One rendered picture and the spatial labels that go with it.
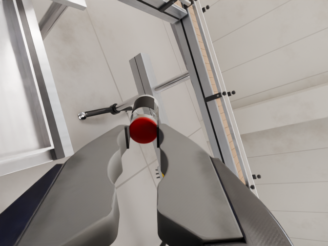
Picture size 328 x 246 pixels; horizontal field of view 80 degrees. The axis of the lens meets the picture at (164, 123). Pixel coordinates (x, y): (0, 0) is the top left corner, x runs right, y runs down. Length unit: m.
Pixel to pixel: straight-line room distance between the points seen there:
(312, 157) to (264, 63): 1.21
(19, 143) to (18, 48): 0.20
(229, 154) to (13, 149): 0.86
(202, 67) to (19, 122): 0.81
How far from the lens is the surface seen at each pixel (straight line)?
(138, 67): 1.32
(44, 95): 0.48
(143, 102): 0.15
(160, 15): 1.05
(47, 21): 1.02
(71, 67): 1.67
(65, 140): 0.49
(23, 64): 0.51
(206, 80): 1.03
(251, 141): 2.86
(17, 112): 0.47
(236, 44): 2.71
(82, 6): 0.70
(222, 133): 1.02
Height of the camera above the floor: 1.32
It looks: 38 degrees down
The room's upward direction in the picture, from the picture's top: 73 degrees clockwise
